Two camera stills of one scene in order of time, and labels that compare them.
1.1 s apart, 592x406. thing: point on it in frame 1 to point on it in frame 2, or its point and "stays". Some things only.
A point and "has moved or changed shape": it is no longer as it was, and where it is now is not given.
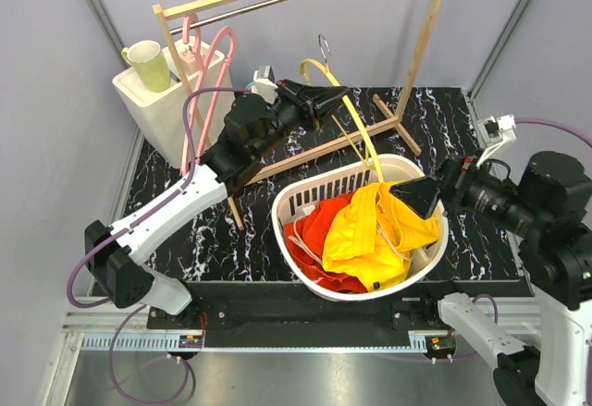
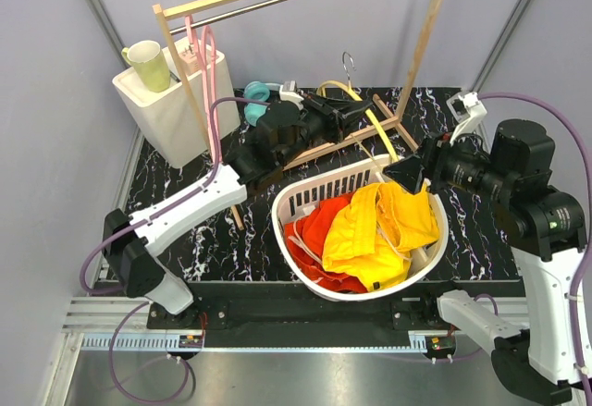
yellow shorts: (371, 242) stays
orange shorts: (304, 237) stays
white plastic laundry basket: (388, 171) stays
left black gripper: (297, 93) to (340, 116)
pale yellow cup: (147, 58) stays
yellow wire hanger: (325, 66) to (371, 111)
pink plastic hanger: (200, 71) has moved or changed shape
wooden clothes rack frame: (384, 119) stays
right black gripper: (451, 175) to (435, 151)
